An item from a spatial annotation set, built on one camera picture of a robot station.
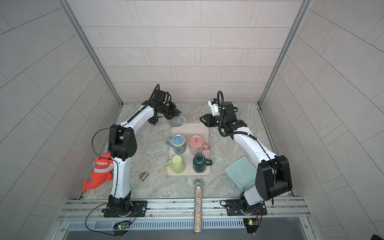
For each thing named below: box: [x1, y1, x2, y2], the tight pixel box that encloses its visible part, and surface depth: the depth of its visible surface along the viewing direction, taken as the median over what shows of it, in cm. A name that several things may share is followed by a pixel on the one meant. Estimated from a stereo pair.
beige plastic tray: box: [165, 123, 213, 177], surface depth 85 cm
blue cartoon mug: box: [166, 134, 187, 155], surface depth 86 cm
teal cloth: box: [224, 155, 258, 191], surface depth 84 cm
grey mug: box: [168, 114, 186, 127], surface depth 91 cm
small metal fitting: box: [139, 172, 149, 182], surface depth 82 cm
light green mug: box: [165, 155, 186, 175], surface depth 80 cm
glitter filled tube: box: [193, 179, 204, 233], surface depth 71 cm
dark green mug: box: [192, 153, 213, 174], surface depth 80 cm
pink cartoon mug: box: [189, 134, 210, 156], surface depth 85 cm
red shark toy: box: [82, 152, 114, 194], surface depth 79 cm
